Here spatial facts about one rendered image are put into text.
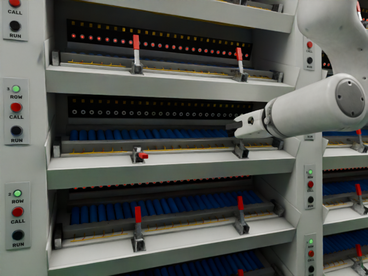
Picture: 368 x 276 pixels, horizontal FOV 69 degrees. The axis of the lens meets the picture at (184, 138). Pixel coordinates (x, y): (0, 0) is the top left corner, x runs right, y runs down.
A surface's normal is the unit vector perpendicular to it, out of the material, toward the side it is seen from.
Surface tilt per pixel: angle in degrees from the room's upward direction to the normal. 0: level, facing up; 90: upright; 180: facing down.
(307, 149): 90
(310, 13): 96
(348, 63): 124
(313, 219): 90
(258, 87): 113
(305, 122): 129
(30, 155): 90
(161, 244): 23
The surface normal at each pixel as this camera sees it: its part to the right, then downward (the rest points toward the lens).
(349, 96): 0.35, -0.13
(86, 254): 0.12, -0.92
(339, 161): 0.33, 0.39
